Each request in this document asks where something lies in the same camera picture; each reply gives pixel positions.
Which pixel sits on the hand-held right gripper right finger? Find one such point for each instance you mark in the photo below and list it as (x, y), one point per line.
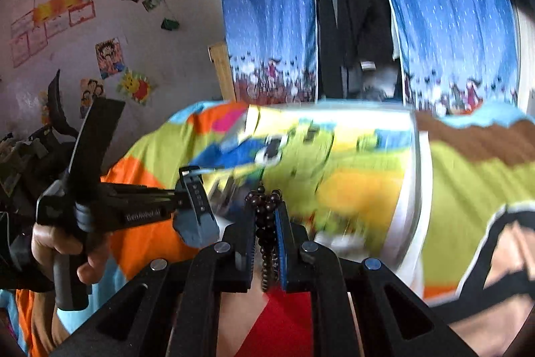
(282, 252)

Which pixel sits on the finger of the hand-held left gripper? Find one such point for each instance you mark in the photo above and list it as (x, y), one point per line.
(177, 211)
(142, 194)

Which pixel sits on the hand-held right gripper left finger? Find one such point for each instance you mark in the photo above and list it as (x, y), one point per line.
(250, 240)

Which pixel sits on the blue wristwatch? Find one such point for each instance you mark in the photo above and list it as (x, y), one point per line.
(196, 227)

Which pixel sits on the person's left hand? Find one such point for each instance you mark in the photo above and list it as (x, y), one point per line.
(46, 240)

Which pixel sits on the row of pink-bordered certificates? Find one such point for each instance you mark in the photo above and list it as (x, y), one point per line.
(62, 1)

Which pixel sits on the colourful patchwork blanket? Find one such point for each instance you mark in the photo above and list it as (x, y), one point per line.
(459, 173)

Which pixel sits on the blue dotted curtain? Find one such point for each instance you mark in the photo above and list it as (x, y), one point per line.
(267, 5)
(443, 14)

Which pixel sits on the hanging dark clothes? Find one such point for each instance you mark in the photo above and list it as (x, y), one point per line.
(355, 14)

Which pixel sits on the family cartoon wall sticker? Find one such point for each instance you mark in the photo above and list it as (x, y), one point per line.
(92, 93)

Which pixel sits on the yellow cartoon wall sticker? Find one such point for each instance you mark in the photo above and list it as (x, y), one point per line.
(136, 86)

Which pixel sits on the cartoon wall poster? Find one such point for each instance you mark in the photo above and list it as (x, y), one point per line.
(110, 58)

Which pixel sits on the wooden bed post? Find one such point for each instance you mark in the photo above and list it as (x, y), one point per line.
(221, 68)

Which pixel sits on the green wall ornament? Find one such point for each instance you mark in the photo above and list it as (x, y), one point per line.
(170, 23)

